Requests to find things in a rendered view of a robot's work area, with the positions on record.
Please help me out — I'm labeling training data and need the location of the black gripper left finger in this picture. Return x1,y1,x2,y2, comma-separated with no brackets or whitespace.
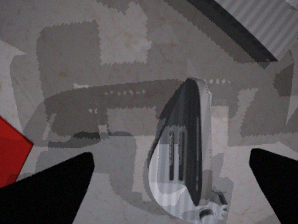
0,152,94,224

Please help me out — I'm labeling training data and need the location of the red square plate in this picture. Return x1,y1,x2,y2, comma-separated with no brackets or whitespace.
0,117,33,188

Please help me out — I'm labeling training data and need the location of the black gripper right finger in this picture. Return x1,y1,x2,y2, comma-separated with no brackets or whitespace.
249,148,298,224

